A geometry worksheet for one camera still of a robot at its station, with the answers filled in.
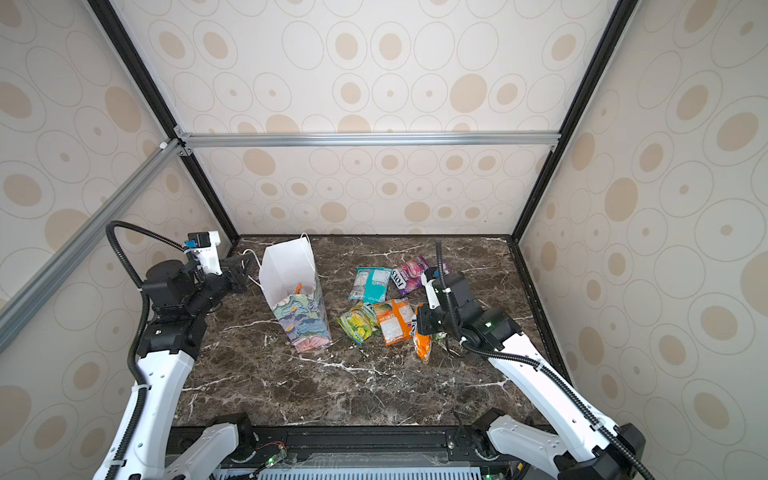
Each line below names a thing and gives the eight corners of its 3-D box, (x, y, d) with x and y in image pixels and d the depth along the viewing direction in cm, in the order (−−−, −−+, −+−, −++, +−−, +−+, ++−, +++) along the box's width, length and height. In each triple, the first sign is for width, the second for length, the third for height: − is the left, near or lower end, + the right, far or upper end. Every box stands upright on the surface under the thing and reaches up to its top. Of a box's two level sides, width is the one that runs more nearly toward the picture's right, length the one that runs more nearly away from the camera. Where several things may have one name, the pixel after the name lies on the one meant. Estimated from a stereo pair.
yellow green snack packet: (358, 346, 92) (357, 341, 89) (337, 323, 97) (336, 317, 94) (385, 325, 97) (385, 319, 94) (364, 303, 102) (363, 298, 99)
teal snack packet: (349, 302, 103) (348, 296, 100) (357, 271, 112) (357, 264, 109) (385, 306, 102) (385, 300, 99) (390, 274, 111) (390, 268, 108)
